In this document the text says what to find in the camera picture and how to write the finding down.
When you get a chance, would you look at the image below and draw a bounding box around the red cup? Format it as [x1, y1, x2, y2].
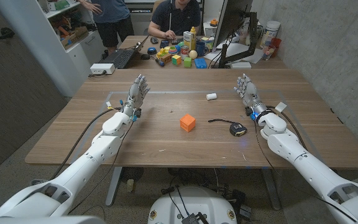
[270, 37, 282, 58]

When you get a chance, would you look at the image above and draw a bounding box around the orange cube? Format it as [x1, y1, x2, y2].
[179, 113, 196, 133]

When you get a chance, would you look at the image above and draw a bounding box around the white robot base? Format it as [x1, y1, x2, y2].
[147, 185, 238, 224]

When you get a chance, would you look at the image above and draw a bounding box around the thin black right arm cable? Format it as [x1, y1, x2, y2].
[253, 120, 358, 222]

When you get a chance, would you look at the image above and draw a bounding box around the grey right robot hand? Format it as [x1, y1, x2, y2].
[233, 73, 268, 121]

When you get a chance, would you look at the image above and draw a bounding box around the cardboard box with tools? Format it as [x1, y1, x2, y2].
[61, 26, 90, 49]

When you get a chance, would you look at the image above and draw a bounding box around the yellow mustard bottle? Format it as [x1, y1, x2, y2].
[190, 26, 197, 51]

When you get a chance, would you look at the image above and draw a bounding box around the white tag on right wrist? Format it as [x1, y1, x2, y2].
[274, 101, 288, 113]

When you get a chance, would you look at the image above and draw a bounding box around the computer monitor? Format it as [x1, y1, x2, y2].
[212, 0, 254, 52]

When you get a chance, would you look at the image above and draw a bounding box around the white power box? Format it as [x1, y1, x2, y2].
[89, 63, 116, 75]

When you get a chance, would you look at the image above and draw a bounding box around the juice carton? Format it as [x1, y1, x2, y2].
[183, 30, 193, 50]

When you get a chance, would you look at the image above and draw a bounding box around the black door handle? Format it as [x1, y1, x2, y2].
[0, 27, 16, 40]

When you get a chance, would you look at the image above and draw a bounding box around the black power strip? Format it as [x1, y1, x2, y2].
[228, 189, 253, 220]

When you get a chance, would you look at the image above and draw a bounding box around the grey table leg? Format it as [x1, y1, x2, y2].
[261, 167, 282, 211]
[105, 166, 123, 207]

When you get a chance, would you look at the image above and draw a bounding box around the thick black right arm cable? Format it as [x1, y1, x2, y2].
[266, 105, 308, 151]

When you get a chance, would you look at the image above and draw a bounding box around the standing person in blue shirt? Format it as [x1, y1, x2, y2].
[78, 0, 135, 55]

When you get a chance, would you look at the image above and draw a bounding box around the black laptop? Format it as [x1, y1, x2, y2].
[101, 35, 150, 69]

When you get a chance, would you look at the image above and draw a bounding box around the white shelf cabinet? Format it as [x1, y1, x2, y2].
[0, 0, 107, 97]

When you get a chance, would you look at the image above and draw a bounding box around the seated person in dark shirt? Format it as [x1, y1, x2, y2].
[147, 0, 201, 40]

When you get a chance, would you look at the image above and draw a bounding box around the dark blue mug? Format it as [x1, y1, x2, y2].
[196, 40, 209, 57]

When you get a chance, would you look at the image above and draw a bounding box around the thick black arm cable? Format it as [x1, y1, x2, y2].
[266, 105, 308, 151]
[50, 107, 122, 181]

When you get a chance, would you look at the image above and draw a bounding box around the black tape measure with strap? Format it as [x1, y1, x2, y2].
[208, 118, 248, 137]

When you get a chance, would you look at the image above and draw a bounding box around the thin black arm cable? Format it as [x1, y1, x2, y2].
[253, 120, 358, 222]
[68, 120, 135, 215]

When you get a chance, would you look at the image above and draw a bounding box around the white canister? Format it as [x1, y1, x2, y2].
[259, 20, 282, 49]

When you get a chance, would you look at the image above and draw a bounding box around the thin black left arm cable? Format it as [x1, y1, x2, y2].
[68, 120, 135, 215]

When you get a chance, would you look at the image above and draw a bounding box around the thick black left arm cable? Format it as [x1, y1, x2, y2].
[50, 107, 122, 181]

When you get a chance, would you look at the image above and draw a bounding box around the black floor fan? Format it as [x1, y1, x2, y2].
[119, 167, 145, 183]

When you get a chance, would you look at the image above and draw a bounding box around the clear glass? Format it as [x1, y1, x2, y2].
[262, 45, 275, 61]

